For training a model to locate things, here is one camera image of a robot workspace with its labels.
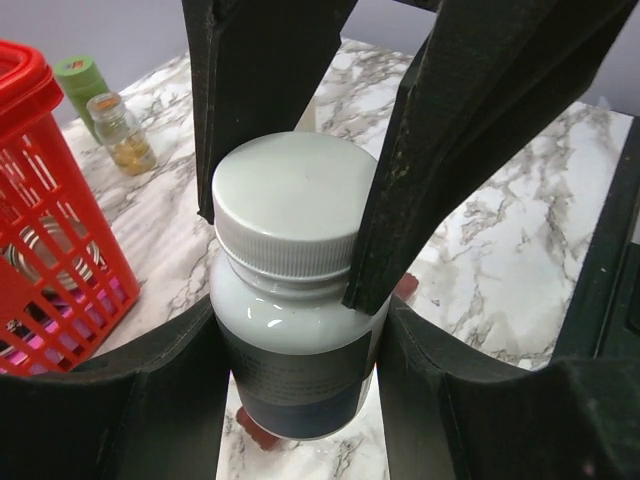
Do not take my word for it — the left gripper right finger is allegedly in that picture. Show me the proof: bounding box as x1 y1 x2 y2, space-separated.
378 298 639 479

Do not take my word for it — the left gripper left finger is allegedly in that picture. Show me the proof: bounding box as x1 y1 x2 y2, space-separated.
1 298 229 479

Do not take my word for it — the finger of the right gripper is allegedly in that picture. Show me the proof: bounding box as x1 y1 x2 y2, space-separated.
182 0 355 222
343 1 635 314

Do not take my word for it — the white pill bottle cap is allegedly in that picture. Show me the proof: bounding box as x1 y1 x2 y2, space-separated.
211 131 377 281

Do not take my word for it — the white pill bottle blue label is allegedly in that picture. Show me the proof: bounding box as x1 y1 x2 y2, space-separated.
207 130 391 442

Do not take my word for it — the dark red weekly pill organizer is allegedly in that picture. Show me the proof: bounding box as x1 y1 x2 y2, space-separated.
235 273 419 451

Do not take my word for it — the red plastic shopping basket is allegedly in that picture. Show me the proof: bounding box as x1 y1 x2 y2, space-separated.
1 40 140 376

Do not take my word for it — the green lidded spice jar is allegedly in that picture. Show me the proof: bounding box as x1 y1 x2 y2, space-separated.
53 53 159 176

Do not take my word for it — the metal tin can in basket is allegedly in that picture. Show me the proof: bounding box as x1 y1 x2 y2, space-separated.
1 216 107 294

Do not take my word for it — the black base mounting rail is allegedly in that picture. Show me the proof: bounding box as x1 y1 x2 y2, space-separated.
551 117 639 362

